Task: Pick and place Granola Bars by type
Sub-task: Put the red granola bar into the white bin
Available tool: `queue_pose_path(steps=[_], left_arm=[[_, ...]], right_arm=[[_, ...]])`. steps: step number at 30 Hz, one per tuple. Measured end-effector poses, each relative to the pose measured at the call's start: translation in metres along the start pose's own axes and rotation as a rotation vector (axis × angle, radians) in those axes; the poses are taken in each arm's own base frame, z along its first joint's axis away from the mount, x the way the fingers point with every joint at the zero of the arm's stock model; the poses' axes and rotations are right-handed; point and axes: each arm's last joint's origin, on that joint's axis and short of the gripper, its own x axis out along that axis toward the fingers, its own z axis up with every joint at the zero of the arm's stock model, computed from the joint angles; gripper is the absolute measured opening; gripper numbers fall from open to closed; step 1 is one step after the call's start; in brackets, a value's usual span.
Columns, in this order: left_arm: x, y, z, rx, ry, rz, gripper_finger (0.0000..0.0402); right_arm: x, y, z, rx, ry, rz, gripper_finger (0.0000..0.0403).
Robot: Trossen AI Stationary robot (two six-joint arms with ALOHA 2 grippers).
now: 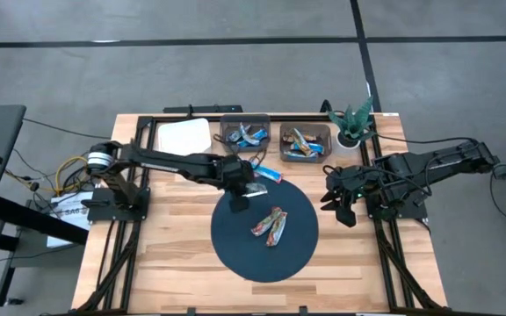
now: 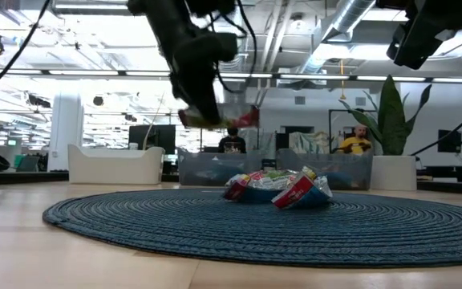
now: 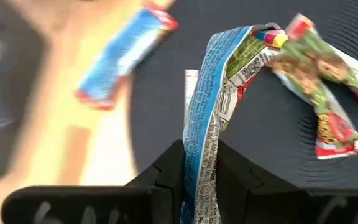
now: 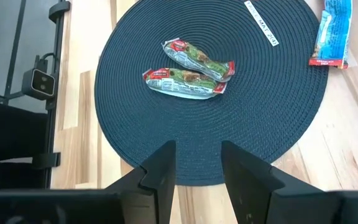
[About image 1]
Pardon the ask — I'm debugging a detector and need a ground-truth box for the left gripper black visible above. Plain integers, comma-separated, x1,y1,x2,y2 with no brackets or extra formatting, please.
211,154,258,214

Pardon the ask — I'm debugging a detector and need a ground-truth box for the green plant in white pot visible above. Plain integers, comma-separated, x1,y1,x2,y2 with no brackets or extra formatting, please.
327,96,377,151

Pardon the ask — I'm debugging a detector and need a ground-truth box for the black metal table frame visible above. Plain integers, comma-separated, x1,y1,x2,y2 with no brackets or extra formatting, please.
72,113,445,315

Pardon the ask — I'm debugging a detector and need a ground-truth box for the round dark blue woven mat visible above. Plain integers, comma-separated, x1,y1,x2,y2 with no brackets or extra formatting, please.
210,176,320,284

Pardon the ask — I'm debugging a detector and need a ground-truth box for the grey translucent plastic bin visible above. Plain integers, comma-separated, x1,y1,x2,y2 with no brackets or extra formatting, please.
219,112,272,154
278,121,333,163

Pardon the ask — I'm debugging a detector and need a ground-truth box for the white printed cardboard box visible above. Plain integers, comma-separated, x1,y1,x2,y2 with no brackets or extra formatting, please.
46,191,94,248

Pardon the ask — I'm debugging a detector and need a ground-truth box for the black power strip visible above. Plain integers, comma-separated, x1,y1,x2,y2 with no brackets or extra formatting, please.
163,104,244,115

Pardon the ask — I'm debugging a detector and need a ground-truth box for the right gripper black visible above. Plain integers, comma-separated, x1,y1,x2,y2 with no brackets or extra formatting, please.
321,164,371,228

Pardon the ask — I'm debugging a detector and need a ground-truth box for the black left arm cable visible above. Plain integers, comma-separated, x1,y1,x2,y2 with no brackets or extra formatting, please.
211,133,267,170

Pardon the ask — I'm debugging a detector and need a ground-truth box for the yellow cable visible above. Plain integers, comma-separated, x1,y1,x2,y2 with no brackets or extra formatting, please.
54,154,90,195

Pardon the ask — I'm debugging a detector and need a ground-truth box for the white plastic bin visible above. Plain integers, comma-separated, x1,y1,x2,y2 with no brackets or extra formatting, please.
157,117,213,158

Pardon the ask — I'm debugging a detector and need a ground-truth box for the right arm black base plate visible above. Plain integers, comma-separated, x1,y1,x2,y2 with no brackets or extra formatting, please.
364,192,430,220

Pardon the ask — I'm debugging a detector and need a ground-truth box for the black floor cable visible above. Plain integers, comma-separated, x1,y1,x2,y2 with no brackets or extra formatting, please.
22,117,112,140

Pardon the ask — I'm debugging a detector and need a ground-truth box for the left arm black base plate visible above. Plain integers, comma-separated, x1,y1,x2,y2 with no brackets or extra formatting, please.
81,186,151,222

